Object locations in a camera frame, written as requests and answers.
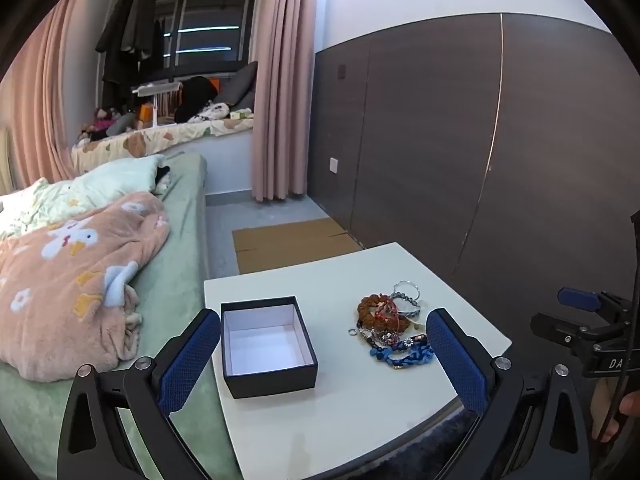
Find brown rudraksha bead bracelet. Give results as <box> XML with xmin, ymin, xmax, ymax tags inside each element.
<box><xmin>357</xmin><ymin>294</ymin><xmax>403</xmax><ymax>334</ymax></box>

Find pale green floral pillow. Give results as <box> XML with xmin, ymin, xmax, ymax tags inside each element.
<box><xmin>1</xmin><ymin>155</ymin><xmax>170</xmax><ymax>238</ymax></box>

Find blue braided flower bracelet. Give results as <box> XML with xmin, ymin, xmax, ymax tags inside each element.
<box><xmin>369</xmin><ymin>337</ymin><xmax>435</xmax><ymax>370</ymax></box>

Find pink fleece blanket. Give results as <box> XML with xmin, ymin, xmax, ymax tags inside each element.
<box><xmin>1</xmin><ymin>192</ymin><xmax>170</xmax><ymax>382</ymax></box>

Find hanging dark clothes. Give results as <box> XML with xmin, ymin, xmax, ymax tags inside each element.
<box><xmin>96</xmin><ymin>0</ymin><xmax>165</xmax><ymax>110</ymax></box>

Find black jewelry box white interior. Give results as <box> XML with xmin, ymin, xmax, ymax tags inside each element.
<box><xmin>220</xmin><ymin>296</ymin><xmax>318</xmax><ymax>399</ymax></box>

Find pink curtain right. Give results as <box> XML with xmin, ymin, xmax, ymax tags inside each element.
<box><xmin>252</xmin><ymin>0</ymin><xmax>317</xmax><ymax>202</ymax></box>

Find pink curtain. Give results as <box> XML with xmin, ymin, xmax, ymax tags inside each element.
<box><xmin>1</xmin><ymin>0</ymin><xmax>77</xmax><ymax>190</ymax></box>
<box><xmin>252</xmin><ymin>0</ymin><xmax>317</xmax><ymax>202</ymax></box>

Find flattened cardboard sheet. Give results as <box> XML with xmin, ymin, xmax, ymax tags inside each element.
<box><xmin>232</xmin><ymin>218</ymin><xmax>361</xmax><ymax>274</ymax></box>

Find thin silver bangle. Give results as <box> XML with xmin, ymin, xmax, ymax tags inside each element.
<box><xmin>393</xmin><ymin>280</ymin><xmax>421</xmax><ymax>302</ymax></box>

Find dark grey pillow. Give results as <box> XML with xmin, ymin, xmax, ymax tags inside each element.
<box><xmin>216</xmin><ymin>61</ymin><xmax>258</xmax><ymax>108</ymax></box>

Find pink curtain left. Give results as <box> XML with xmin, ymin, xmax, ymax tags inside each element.
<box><xmin>1</xmin><ymin>0</ymin><xmax>77</xmax><ymax>190</ymax></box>

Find floral window seat cushion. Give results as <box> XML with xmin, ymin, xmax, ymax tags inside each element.
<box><xmin>72</xmin><ymin>113</ymin><xmax>254</xmax><ymax>174</ymax></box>

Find person's right hand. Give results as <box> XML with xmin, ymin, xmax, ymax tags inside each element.
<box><xmin>590</xmin><ymin>376</ymin><xmax>640</xmax><ymax>443</ymax></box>

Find butterfly bead bracelet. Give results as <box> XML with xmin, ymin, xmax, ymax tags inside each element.
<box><xmin>357</xmin><ymin>326</ymin><xmax>402</xmax><ymax>350</ymax></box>

